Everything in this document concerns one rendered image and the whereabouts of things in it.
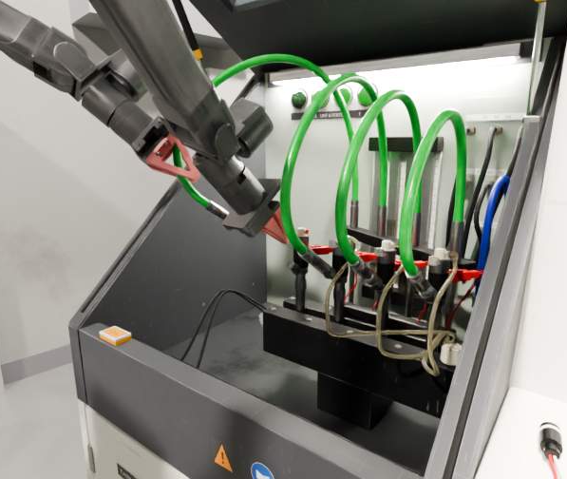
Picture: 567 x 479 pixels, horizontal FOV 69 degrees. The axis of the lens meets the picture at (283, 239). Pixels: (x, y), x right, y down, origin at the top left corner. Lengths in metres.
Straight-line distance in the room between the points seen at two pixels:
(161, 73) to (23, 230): 2.17
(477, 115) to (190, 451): 0.75
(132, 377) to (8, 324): 1.99
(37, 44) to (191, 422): 0.58
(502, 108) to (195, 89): 0.58
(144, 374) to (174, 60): 0.46
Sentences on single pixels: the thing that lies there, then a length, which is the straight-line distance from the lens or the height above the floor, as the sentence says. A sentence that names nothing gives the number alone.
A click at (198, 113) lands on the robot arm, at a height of 1.31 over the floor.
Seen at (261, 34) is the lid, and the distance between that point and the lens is 1.05.
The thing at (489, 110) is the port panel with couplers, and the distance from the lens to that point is 0.88.
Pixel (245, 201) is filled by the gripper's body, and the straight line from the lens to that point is 0.61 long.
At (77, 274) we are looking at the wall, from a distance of 2.70.
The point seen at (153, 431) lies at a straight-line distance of 0.75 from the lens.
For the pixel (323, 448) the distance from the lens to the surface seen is 0.51.
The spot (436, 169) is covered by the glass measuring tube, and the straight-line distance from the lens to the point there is 0.90.
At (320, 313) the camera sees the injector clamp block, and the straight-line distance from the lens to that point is 0.77.
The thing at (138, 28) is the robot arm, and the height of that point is 1.38.
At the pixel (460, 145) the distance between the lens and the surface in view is 0.66.
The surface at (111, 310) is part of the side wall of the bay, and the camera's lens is 0.88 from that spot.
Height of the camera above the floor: 1.28
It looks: 13 degrees down
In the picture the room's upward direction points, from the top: straight up
